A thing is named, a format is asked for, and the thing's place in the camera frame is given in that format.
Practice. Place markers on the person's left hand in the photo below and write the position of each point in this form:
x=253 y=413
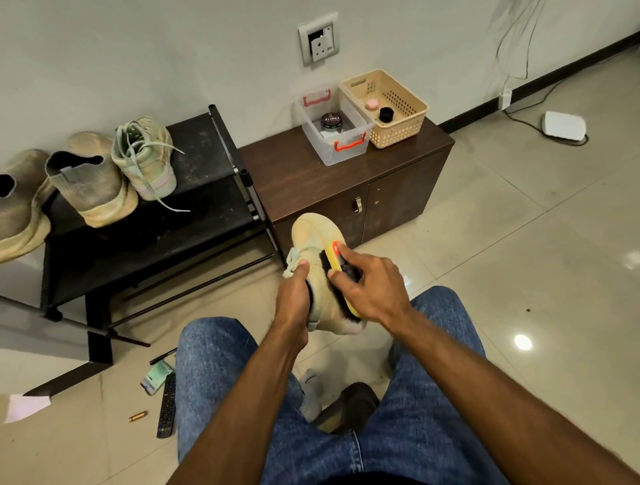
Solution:
x=293 y=305

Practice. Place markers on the person's right hand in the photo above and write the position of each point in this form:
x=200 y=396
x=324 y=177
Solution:
x=375 y=290

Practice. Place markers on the black orange shoe brush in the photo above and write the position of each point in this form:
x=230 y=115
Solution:
x=345 y=285

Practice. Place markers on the pale green lace-up shoe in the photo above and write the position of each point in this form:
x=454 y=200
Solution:
x=148 y=160
x=318 y=235

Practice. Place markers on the clear plastic storage box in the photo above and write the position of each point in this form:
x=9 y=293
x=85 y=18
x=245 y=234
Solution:
x=340 y=145

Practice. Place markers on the small black round cap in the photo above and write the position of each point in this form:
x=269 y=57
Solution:
x=386 y=115

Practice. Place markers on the beige plastic basket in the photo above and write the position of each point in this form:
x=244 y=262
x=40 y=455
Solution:
x=398 y=108

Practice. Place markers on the pink round lid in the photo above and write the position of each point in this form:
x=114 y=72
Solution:
x=372 y=104

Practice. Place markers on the worn tan slip-on shoe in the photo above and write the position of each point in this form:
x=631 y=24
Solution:
x=95 y=180
x=20 y=205

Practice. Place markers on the person's right forearm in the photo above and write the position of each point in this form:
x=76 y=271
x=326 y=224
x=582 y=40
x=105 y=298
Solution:
x=520 y=410

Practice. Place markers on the person's left forearm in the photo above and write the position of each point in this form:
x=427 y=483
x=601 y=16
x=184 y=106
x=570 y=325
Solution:
x=235 y=420

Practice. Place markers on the person's left leg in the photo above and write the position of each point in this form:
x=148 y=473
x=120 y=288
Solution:
x=225 y=390

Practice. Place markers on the person's leg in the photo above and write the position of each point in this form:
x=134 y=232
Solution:
x=225 y=390
x=430 y=420

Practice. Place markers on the dark brown wooden cabinet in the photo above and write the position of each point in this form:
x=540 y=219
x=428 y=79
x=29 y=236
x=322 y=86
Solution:
x=290 y=170

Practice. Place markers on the person's right leg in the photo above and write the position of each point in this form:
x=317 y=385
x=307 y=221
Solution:
x=430 y=420

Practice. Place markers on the black metal shoe rack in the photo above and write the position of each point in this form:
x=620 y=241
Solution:
x=175 y=225

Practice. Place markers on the green paper packet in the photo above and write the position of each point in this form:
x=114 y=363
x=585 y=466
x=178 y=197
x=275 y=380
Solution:
x=156 y=377

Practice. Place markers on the black remote control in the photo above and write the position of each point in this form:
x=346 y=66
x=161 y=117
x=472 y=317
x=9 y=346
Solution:
x=166 y=405

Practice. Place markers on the black round polish tin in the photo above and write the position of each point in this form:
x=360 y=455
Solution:
x=331 y=122

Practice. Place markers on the small brass cylinder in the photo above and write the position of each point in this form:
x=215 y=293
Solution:
x=137 y=416

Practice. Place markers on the white router box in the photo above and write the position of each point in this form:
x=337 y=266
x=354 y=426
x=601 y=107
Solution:
x=564 y=126

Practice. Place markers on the white paper sheet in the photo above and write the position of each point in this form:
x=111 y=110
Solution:
x=27 y=408

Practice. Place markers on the white wall plug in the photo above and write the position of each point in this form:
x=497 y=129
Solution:
x=505 y=99

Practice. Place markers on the white wall socket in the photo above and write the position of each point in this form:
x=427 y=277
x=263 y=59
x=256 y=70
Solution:
x=319 y=41

